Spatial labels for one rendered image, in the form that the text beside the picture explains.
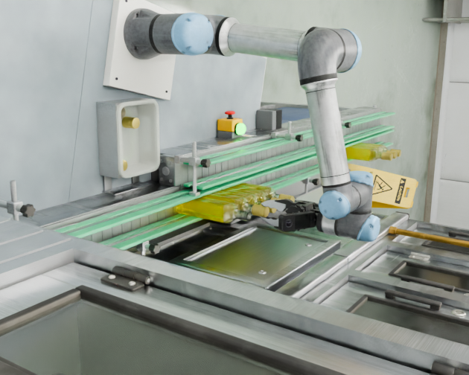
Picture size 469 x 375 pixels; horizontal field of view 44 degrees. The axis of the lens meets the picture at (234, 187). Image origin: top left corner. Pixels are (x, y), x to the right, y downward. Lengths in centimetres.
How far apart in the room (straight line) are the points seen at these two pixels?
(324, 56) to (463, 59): 613
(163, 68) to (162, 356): 143
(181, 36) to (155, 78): 27
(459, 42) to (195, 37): 607
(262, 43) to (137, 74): 41
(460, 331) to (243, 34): 99
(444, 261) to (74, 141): 120
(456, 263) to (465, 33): 576
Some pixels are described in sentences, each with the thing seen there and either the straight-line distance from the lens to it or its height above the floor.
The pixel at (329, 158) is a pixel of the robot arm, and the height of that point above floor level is 144.
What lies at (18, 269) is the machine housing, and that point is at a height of 143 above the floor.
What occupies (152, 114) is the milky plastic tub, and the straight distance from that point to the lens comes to 185.
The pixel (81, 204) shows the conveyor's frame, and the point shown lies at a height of 80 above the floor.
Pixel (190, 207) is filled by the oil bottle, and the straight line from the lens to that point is 186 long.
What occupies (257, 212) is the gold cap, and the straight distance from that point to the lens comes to 180.
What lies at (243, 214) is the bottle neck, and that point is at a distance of 176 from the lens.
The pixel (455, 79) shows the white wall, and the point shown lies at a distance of 761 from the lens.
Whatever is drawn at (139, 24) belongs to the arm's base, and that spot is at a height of 83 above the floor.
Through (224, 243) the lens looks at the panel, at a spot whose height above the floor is 102.
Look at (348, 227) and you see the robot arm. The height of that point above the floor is 144.
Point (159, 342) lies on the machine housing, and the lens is 64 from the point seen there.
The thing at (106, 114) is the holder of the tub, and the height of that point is 79.
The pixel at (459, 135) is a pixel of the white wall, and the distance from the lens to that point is 765.
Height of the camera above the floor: 206
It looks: 33 degrees down
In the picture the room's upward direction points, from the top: 100 degrees clockwise
